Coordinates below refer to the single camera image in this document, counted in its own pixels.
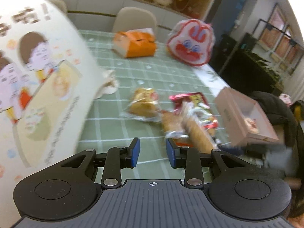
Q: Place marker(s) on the pink cardboard box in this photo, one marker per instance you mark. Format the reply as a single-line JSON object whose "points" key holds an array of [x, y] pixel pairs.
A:
{"points": [[244, 119]]}

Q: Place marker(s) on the green checkered tablecloth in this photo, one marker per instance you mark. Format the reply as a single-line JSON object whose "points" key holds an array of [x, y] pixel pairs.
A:
{"points": [[106, 128]]}

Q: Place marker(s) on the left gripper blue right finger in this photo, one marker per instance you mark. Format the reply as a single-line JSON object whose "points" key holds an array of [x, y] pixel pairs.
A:
{"points": [[187, 158]]}

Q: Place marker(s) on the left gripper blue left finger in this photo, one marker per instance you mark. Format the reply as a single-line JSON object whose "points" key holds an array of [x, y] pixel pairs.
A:
{"points": [[116, 159]]}

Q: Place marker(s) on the orange tissue box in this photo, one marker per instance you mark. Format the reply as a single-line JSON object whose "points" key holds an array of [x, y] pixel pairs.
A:
{"points": [[135, 43]]}

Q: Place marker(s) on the black jacket on chair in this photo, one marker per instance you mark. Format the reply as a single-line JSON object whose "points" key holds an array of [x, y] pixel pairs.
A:
{"points": [[290, 158]]}

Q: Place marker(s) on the long brown biscuit packet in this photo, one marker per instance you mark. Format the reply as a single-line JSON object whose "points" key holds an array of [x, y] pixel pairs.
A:
{"points": [[191, 126]]}

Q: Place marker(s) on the white cartoon printed bag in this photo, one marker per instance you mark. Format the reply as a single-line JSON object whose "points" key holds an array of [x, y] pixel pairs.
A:
{"points": [[49, 79]]}

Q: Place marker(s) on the red white rabbit bag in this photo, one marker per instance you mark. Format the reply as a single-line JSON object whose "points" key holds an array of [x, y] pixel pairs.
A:
{"points": [[191, 41]]}

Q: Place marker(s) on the dark fish tank cabinet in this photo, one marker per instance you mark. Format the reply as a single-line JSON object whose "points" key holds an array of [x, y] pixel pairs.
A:
{"points": [[247, 72]]}

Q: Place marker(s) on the red yellow snack packet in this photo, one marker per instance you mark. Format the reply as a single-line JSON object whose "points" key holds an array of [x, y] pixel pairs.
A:
{"points": [[197, 98]]}

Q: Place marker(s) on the beige dining chair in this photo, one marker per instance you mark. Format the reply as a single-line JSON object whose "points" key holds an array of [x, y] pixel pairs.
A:
{"points": [[131, 18]]}

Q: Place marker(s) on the yellow bread snack packet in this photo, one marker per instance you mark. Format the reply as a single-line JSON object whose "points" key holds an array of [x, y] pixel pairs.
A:
{"points": [[144, 106]]}

